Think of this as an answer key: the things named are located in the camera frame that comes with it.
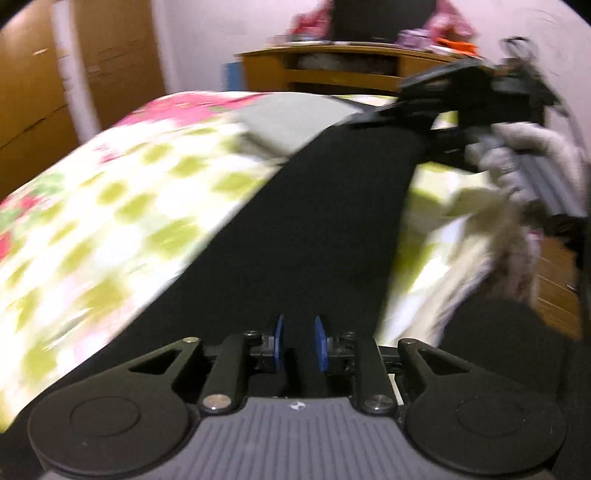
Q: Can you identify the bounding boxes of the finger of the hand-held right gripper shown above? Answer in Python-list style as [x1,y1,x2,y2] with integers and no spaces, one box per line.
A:
[348,97,458,132]
[399,62,467,100]

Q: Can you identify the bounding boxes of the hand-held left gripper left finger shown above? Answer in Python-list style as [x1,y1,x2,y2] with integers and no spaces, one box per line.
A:
[129,314,286,414]

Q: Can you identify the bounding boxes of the person's right hand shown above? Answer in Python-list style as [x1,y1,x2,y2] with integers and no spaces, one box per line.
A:
[464,122,536,206]

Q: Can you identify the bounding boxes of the white pole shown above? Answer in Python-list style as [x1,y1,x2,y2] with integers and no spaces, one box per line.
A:
[52,0,101,137]

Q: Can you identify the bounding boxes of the green checked floral blanket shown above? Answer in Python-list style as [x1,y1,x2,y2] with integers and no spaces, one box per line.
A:
[0,90,509,435]

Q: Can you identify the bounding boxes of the pink clutter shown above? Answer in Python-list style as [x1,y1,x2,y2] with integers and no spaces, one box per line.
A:
[291,0,334,40]

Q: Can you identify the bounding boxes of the pink patterned cloth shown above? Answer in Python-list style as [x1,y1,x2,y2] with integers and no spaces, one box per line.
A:
[427,0,476,38]

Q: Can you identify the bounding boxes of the blue flat item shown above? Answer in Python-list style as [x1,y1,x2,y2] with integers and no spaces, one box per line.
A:
[225,61,244,92]

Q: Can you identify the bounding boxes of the black pants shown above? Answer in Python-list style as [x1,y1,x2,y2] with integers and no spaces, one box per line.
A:
[9,124,428,416]

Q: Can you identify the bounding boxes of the grey cloth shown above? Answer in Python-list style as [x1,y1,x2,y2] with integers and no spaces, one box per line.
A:
[231,92,365,164]

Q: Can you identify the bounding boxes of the person's right forearm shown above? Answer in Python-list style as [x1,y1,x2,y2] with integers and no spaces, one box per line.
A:
[501,121,583,195]

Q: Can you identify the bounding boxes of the purple item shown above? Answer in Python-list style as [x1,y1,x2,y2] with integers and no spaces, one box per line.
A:
[396,29,437,48]

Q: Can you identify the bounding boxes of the wooden wardrobe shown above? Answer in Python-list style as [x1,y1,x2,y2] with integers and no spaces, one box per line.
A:
[0,0,167,197]

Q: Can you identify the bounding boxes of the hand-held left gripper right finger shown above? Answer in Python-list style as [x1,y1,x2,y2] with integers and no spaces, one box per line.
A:
[315,315,476,415]

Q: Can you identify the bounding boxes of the wooden headboard shelf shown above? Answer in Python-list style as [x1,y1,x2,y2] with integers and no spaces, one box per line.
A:
[235,41,467,99]

